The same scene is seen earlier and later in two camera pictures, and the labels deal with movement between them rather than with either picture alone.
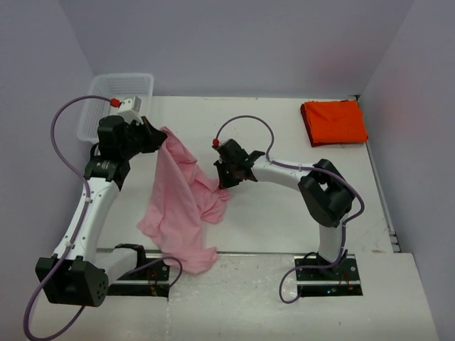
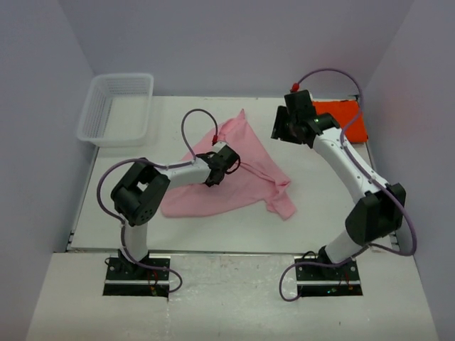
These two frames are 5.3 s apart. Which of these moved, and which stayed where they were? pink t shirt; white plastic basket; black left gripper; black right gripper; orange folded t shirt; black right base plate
Moved: black right gripper; black left gripper; pink t shirt
Stayed: orange folded t shirt; white plastic basket; black right base plate
